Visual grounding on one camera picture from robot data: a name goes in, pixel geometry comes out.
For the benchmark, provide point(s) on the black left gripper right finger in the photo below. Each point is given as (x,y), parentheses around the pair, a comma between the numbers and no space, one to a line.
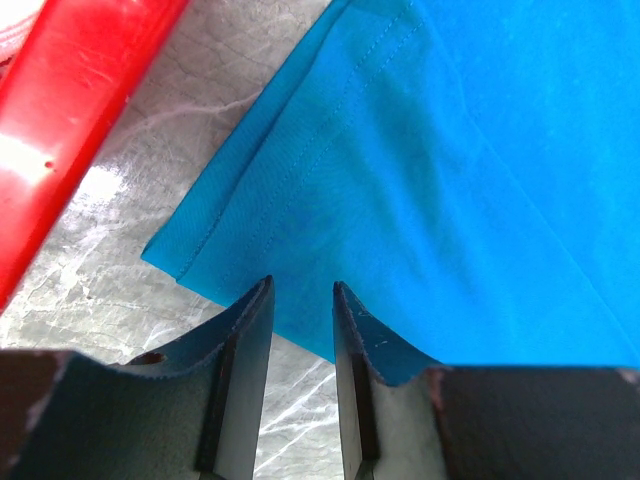
(402,415)

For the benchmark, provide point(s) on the blue t shirt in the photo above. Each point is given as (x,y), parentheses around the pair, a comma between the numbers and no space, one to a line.
(469,168)

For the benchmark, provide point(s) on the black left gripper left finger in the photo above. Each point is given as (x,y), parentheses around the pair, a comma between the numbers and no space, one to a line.
(189,409)

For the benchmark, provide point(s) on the red plastic bin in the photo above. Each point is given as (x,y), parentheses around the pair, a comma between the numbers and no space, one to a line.
(60,97)

